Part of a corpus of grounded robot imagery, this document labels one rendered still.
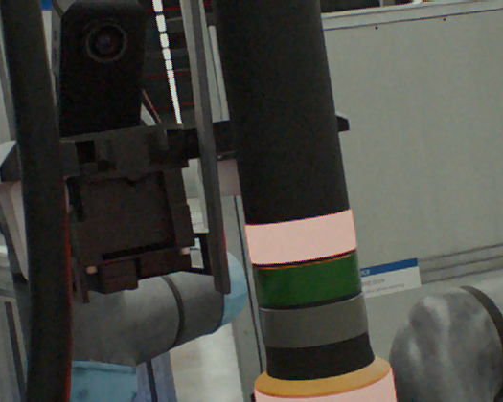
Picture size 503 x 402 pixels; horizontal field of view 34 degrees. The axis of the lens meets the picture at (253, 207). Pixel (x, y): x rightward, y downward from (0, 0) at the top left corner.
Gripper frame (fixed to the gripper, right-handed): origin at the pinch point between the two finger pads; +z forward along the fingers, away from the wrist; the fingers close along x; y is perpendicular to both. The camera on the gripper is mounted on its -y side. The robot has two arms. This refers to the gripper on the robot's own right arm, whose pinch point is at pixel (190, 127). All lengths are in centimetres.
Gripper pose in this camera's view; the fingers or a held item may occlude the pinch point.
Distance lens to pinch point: 32.9
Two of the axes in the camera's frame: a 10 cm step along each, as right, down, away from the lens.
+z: 4.2, -0.2, -9.1
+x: -9.0, 1.7, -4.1
